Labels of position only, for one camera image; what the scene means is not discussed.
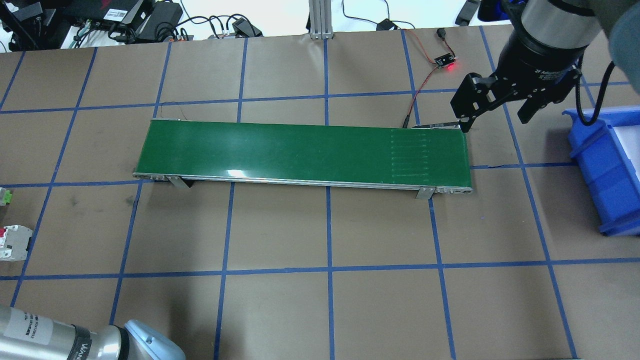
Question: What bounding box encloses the small red-lit circuit board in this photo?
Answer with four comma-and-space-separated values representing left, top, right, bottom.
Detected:
433, 52, 457, 71

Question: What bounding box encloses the aluminium frame post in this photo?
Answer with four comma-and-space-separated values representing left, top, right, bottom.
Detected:
308, 0, 334, 40

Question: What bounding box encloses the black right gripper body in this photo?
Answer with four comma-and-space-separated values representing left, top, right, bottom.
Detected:
482, 30, 583, 106

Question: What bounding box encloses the white circuit breaker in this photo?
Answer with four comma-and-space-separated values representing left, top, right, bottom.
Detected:
0, 225, 34, 262

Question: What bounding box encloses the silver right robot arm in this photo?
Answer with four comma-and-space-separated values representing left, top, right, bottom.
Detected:
450, 0, 639, 132

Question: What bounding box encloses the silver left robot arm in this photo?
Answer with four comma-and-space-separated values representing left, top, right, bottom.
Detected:
1, 73, 351, 360

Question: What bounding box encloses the green conveyor belt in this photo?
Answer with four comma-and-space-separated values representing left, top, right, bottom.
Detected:
132, 118, 474, 199

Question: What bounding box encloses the blue plastic bin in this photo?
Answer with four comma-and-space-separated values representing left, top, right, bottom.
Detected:
562, 105, 640, 236

